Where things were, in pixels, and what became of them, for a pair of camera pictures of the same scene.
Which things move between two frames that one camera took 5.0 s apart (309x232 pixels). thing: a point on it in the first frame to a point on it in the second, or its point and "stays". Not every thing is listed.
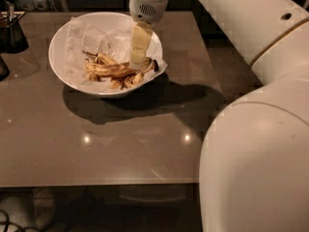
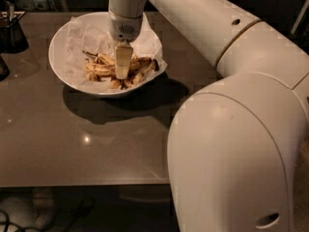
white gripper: (146, 10) to (125, 28)
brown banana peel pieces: (120, 74) stays
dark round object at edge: (4, 71) stays
